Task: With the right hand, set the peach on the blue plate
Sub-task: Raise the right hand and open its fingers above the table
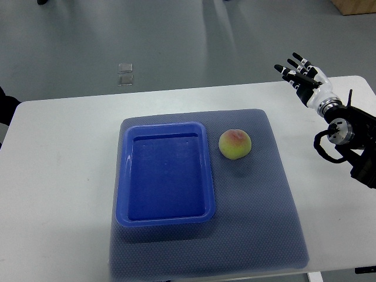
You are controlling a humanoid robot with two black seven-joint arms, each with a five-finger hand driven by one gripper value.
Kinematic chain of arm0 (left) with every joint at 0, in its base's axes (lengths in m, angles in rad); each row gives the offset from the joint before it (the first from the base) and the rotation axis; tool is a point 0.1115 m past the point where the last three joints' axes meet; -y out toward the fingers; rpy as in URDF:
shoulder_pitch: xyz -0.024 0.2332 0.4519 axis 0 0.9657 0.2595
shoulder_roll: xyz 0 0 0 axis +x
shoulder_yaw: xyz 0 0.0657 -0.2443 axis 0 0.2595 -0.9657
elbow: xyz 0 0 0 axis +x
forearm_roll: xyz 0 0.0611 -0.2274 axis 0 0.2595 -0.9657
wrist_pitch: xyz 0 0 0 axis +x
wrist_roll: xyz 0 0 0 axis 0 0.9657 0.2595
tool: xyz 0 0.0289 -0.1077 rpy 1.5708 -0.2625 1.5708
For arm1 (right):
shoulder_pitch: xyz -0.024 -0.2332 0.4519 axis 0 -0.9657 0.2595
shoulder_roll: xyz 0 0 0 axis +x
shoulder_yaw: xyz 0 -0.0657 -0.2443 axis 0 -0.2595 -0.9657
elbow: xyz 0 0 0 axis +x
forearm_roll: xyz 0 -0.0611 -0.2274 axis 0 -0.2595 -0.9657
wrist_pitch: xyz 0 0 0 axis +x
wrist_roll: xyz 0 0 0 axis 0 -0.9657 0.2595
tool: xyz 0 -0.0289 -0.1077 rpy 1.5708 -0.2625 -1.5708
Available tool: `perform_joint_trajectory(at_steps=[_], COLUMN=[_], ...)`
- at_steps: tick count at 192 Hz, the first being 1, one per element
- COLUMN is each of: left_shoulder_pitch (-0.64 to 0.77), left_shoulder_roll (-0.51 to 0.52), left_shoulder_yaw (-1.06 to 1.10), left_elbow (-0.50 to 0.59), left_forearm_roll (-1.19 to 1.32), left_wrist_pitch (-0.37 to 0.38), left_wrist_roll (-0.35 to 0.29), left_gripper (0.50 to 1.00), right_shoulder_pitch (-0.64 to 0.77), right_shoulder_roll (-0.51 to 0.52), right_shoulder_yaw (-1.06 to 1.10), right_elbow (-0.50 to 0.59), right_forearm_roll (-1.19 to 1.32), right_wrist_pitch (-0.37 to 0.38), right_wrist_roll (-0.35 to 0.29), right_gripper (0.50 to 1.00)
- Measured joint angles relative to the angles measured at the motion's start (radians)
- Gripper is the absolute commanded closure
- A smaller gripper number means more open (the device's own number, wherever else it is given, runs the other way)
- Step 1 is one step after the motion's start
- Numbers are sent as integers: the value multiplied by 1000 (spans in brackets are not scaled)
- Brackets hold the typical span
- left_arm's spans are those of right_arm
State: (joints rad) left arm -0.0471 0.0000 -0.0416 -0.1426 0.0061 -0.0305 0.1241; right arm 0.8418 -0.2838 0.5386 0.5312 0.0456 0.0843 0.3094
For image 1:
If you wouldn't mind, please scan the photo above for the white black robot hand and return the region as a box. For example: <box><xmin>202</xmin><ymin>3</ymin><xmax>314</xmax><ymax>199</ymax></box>
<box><xmin>274</xmin><ymin>52</ymin><xmax>335</xmax><ymax>109</ymax></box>

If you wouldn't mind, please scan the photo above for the green pink peach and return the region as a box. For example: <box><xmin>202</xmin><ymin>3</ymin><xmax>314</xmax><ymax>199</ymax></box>
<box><xmin>218</xmin><ymin>129</ymin><xmax>252</xmax><ymax>160</ymax></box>

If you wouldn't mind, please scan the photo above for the brown cardboard box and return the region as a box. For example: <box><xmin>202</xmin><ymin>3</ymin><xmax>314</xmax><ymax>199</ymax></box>
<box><xmin>331</xmin><ymin>0</ymin><xmax>375</xmax><ymax>16</ymax></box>

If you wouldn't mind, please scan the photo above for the grey blue textured mat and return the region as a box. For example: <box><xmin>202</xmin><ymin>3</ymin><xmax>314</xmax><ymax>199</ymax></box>
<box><xmin>109</xmin><ymin>109</ymin><xmax>309</xmax><ymax>281</ymax></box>

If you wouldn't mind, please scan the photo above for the blue plastic tray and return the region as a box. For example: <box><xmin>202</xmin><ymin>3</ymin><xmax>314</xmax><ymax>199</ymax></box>
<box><xmin>115</xmin><ymin>122</ymin><xmax>216</xmax><ymax>227</ymax></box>

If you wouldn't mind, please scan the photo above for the lower clear floor square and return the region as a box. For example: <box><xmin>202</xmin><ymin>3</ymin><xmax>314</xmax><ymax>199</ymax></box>
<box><xmin>117</xmin><ymin>74</ymin><xmax>133</xmax><ymax>86</ymax></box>

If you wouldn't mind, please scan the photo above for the clear floor square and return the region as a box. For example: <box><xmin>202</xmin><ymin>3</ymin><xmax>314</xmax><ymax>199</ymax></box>
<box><xmin>117</xmin><ymin>63</ymin><xmax>133</xmax><ymax>73</ymax></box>
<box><xmin>117</xmin><ymin>74</ymin><xmax>133</xmax><ymax>86</ymax></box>

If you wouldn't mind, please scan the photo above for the upper clear floor square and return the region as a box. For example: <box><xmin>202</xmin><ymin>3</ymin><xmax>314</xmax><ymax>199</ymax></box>
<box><xmin>117</xmin><ymin>63</ymin><xmax>133</xmax><ymax>73</ymax></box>

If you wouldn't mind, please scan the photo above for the black object top left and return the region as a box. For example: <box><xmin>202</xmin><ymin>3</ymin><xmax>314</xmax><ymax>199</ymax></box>
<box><xmin>37</xmin><ymin>0</ymin><xmax>48</xmax><ymax>5</ymax></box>

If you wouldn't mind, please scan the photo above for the black object at left edge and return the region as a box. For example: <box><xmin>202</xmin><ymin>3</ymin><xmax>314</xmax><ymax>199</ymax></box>
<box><xmin>0</xmin><ymin>86</ymin><xmax>22</xmax><ymax>147</ymax></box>

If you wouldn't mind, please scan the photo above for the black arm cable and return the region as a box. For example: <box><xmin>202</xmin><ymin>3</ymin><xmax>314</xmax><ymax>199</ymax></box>
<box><xmin>313</xmin><ymin>129</ymin><xmax>347</xmax><ymax>163</ymax></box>

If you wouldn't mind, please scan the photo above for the black table bracket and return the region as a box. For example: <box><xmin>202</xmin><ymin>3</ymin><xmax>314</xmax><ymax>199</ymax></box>
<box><xmin>354</xmin><ymin>266</ymin><xmax>376</xmax><ymax>274</ymax></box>

